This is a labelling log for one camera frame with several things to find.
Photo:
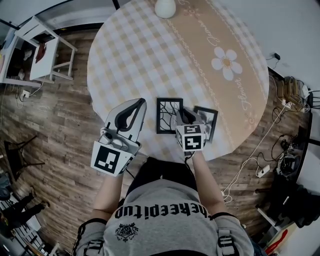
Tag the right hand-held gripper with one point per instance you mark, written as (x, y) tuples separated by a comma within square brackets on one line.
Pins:
[(192, 142)]

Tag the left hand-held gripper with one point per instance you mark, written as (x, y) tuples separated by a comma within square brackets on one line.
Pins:
[(105, 158)]

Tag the black picture frame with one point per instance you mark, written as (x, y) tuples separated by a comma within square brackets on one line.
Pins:
[(166, 115), (210, 120)]

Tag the person's right forearm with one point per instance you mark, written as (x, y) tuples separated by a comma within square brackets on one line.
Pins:
[(207, 190)]

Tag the person's left forearm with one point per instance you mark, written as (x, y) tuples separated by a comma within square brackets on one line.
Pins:
[(108, 195)]

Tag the round table with checked cloth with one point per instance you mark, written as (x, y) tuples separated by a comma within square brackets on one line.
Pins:
[(125, 62)]

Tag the person's black trousers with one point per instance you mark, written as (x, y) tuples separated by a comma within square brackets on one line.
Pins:
[(170, 170)]

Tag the checked beige flower tablecloth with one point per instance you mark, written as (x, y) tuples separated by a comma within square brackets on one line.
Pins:
[(150, 50)]

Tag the white power strip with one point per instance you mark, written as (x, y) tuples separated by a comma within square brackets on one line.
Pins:
[(25, 94), (263, 171)]

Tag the white wooden chair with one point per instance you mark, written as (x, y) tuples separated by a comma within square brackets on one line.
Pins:
[(45, 60)]

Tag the brown cardboard box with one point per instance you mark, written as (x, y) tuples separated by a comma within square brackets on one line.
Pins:
[(290, 90)]

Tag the person's grey printed sweatshirt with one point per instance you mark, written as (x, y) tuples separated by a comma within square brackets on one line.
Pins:
[(162, 227)]

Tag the dark red cloth item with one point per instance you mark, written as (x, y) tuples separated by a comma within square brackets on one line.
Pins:
[(40, 52)]

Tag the white ceramic vase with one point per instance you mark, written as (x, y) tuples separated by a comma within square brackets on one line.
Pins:
[(165, 8)]

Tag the black metal chair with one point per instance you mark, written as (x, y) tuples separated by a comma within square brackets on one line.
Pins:
[(16, 155)]

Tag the black router with antennas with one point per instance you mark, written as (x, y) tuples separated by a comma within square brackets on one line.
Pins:
[(314, 98)]

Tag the black bag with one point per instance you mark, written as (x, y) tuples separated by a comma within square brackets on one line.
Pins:
[(290, 197)]

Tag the red plastic tool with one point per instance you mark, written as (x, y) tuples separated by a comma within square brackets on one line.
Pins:
[(277, 241)]

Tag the black wall plug adapter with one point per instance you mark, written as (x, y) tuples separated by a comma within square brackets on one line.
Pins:
[(277, 56)]

